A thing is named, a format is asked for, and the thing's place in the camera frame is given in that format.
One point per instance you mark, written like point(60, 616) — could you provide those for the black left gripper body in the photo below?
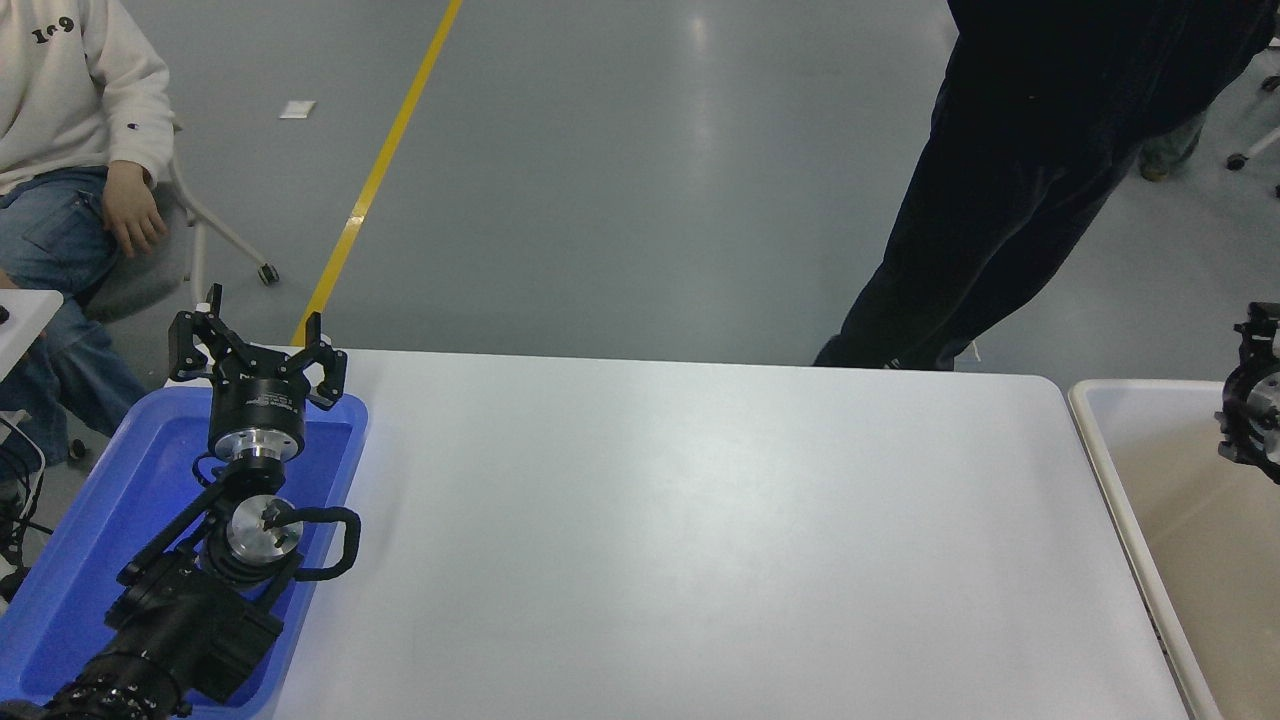
point(258, 402)

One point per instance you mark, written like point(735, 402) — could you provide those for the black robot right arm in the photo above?
point(1245, 420)

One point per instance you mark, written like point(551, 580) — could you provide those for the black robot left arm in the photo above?
point(180, 630)

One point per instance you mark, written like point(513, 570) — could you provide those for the seated person's left hand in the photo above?
point(135, 210)

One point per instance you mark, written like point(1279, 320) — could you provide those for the grey wheeled chair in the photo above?
point(150, 270)

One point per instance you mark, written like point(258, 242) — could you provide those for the small white side table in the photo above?
point(22, 320)

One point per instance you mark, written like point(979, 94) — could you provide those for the blue plastic tray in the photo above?
point(120, 500)

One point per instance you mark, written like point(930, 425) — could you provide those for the seated person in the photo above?
point(60, 120)

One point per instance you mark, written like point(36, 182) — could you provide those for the white paper scrap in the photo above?
point(297, 109)

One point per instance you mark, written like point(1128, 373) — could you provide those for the standing person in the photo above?
point(1020, 180)

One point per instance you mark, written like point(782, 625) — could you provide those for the large pale bin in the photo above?
point(1180, 520)

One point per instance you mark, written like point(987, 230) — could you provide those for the walking person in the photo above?
point(1170, 155)

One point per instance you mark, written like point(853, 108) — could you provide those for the white wheeled chair base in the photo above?
point(1258, 145)

